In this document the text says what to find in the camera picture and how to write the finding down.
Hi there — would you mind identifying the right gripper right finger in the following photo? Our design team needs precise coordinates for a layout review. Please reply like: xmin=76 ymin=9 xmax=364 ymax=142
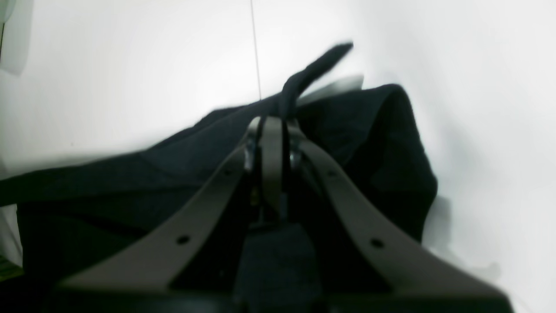
xmin=287 ymin=121 xmax=507 ymax=300

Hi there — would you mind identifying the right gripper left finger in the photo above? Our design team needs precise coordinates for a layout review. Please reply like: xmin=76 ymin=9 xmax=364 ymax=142
xmin=61 ymin=117 xmax=283 ymax=292

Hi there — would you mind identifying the black T-shirt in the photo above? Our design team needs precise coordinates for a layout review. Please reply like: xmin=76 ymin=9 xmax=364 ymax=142
xmin=1 ymin=43 xmax=438 ymax=313

